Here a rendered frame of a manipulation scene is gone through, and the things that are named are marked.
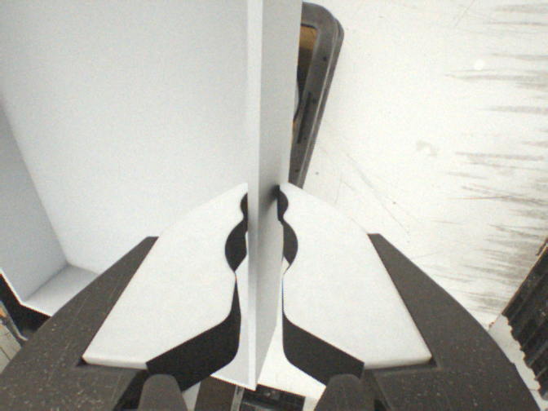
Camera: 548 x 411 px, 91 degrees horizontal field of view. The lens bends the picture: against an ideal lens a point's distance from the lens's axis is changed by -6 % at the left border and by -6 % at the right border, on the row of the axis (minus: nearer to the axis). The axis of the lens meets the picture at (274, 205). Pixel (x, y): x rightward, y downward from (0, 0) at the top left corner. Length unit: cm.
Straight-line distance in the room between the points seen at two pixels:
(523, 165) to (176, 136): 52
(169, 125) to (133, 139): 3
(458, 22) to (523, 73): 12
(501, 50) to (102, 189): 50
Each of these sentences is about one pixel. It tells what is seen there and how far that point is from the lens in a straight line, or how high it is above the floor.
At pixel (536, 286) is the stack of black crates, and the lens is 134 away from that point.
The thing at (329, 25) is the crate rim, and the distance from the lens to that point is 25.
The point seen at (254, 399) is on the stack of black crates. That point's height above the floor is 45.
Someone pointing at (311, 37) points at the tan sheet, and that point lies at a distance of 35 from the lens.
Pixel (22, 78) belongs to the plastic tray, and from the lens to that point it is 23.
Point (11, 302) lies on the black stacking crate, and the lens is 92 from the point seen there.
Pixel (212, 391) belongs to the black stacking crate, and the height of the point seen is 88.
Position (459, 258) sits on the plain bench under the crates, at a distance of 65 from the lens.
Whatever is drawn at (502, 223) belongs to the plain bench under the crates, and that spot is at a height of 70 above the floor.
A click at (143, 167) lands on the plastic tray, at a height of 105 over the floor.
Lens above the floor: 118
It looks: 56 degrees down
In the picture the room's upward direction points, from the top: 154 degrees counter-clockwise
